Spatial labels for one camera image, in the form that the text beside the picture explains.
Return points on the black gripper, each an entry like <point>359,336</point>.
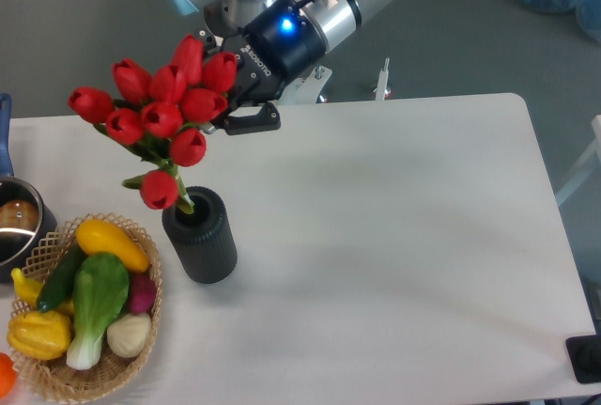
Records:
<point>271,52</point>

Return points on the red tulip bouquet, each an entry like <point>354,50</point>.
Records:
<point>158,117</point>

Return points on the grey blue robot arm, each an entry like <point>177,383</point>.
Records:
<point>279,45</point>

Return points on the dark grey ribbed vase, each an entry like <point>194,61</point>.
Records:
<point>203,240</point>

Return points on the yellow squash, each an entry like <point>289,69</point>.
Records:
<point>96,236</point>

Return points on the purple red radish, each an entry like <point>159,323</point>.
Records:
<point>142,293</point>

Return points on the green bok choy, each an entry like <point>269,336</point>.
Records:
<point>101,289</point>

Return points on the brown item in saucepan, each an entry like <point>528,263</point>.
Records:
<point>19,214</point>

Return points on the dark green cucumber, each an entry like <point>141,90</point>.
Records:
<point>59,285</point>

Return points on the woven wicker basket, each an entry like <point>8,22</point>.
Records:
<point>53,380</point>

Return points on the white garlic bulb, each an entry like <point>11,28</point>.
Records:
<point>127,336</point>

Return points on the small yellow gourd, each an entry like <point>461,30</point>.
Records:
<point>28,290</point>

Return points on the yellow bell pepper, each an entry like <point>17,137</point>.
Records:
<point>42,336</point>

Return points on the orange fruit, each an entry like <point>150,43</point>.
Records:
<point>8,375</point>

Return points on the black device at table edge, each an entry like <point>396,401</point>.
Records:
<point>584,355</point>

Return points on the blue handled saucepan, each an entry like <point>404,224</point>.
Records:
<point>16,244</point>

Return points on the white frame at right edge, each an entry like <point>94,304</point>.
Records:
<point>584,166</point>

